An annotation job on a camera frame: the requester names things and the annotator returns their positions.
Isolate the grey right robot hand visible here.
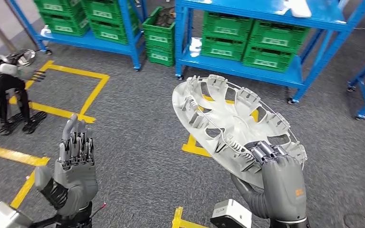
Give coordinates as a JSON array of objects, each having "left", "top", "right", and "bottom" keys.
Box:
[{"left": 244, "top": 140, "right": 308, "bottom": 221}]

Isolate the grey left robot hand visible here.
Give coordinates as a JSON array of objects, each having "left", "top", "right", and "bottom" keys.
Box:
[{"left": 34, "top": 113, "right": 99, "bottom": 219}]

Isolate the grey plastic wheel hubcap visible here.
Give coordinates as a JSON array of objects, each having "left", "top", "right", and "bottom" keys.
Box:
[{"left": 172, "top": 74, "right": 308, "bottom": 190}]

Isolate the white plastic part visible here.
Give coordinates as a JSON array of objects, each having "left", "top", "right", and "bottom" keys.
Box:
[{"left": 275, "top": 0, "right": 313, "bottom": 19}]

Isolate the yellow floor tape marking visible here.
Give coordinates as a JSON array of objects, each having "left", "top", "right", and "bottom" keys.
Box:
[
  {"left": 181, "top": 94, "right": 260, "bottom": 158},
  {"left": 0, "top": 142, "right": 51, "bottom": 210},
  {"left": 171, "top": 206, "right": 211, "bottom": 228},
  {"left": 9, "top": 59, "right": 111, "bottom": 124}
]

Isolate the black silver humanoid robot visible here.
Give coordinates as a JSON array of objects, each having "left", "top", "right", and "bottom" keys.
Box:
[{"left": 0, "top": 42, "right": 48, "bottom": 136}]

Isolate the black cable red tip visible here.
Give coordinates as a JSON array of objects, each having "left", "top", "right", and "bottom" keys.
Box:
[{"left": 89, "top": 202, "right": 107, "bottom": 219}]

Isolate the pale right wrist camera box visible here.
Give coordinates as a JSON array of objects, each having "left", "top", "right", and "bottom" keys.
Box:
[{"left": 210, "top": 199, "right": 253, "bottom": 228}]

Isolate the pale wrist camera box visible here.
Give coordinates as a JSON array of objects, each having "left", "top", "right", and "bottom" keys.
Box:
[
  {"left": 0, "top": 201, "right": 34, "bottom": 228},
  {"left": 210, "top": 199, "right": 253, "bottom": 228}
]

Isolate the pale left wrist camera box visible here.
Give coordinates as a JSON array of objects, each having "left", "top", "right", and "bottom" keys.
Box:
[{"left": 0, "top": 201, "right": 34, "bottom": 228}]

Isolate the black cable bundle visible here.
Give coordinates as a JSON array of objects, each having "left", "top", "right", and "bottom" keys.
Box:
[{"left": 155, "top": 7, "right": 176, "bottom": 29}]

